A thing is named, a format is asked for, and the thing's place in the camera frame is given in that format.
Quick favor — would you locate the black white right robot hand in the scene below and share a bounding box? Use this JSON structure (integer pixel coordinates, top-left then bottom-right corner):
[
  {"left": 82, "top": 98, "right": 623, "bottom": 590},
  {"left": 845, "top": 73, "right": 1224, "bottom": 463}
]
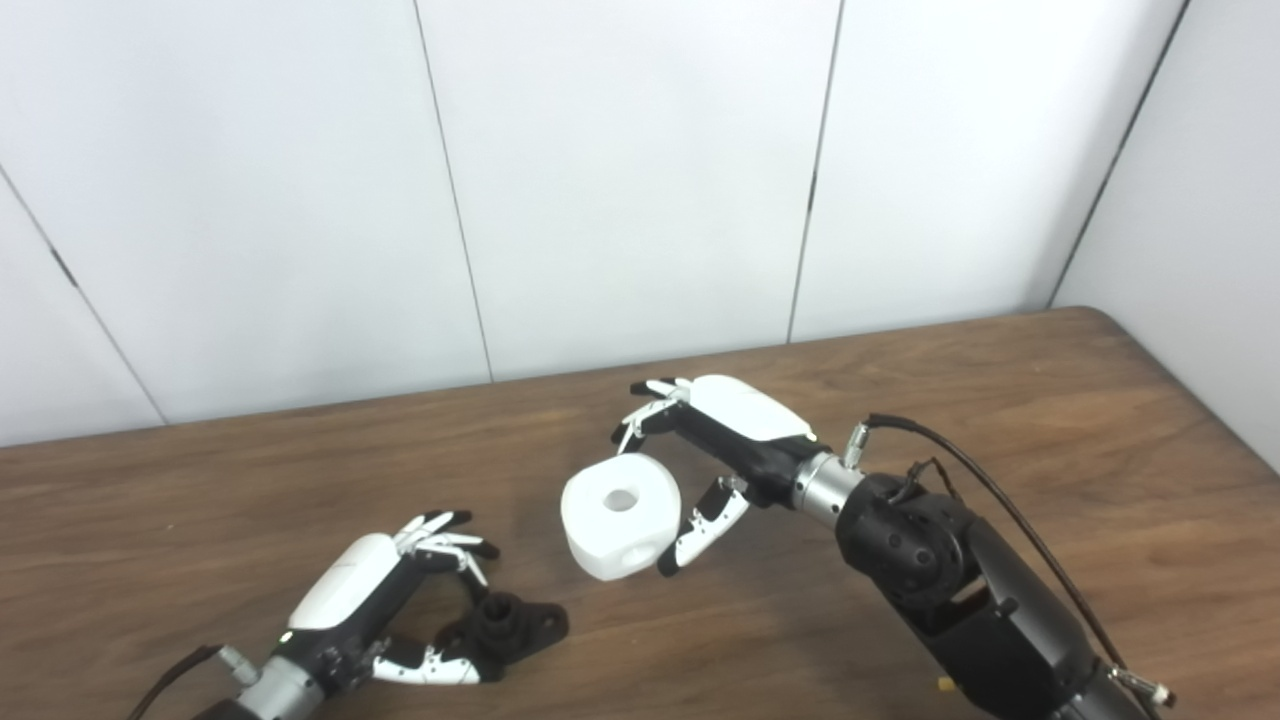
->
[{"left": 612, "top": 375, "right": 821, "bottom": 578}]

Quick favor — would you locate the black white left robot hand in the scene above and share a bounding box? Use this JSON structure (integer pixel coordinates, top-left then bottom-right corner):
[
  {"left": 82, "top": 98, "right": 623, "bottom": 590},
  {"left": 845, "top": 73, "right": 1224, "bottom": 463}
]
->
[{"left": 272, "top": 510, "right": 501, "bottom": 696}]

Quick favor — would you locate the black flanged holder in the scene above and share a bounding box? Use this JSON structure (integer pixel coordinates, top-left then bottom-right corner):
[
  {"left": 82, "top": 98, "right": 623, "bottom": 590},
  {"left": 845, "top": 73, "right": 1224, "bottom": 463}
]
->
[{"left": 435, "top": 592, "right": 570, "bottom": 683}]

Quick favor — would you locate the round white plastic piece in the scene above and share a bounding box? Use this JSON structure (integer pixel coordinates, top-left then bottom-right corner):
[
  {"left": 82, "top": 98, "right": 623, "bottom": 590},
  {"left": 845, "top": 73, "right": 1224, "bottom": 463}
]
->
[{"left": 560, "top": 453, "right": 683, "bottom": 583}]

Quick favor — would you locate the thin black arm wire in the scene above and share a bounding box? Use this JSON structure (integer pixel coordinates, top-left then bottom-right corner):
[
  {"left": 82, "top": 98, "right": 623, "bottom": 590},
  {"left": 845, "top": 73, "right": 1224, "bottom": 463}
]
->
[{"left": 895, "top": 457, "right": 963, "bottom": 503}]

